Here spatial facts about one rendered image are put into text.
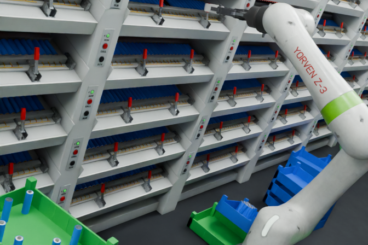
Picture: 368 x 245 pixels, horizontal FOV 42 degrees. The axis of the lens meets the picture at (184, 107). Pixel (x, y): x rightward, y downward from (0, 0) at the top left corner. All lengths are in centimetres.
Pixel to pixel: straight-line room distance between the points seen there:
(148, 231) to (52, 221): 94
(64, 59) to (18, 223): 51
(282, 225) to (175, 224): 88
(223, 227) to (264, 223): 90
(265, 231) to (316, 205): 21
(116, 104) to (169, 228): 74
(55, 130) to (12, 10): 44
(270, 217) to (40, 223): 67
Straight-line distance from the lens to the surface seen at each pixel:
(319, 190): 159
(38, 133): 151
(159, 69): 176
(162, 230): 221
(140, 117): 179
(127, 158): 188
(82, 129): 158
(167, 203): 227
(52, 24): 133
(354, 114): 136
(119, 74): 160
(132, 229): 215
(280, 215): 152
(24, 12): 129
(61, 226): 127
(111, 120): 170
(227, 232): 237
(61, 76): 144
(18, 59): 139
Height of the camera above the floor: 127
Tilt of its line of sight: 21 degrees down
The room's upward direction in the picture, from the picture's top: 20 degrees clockwise
